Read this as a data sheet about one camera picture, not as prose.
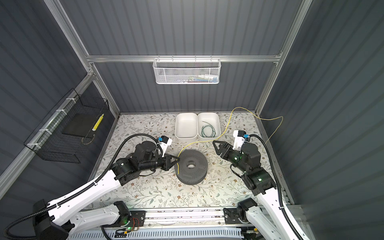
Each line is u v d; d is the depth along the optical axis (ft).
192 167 2.98
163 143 2.10
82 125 2.47
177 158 2.28
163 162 2.03
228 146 1.97
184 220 2.42
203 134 3.42
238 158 1.89
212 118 3.79
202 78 3.00
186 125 3.58
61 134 2.33
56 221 1.28
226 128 3.68
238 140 2.05
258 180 1.61
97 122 2.56
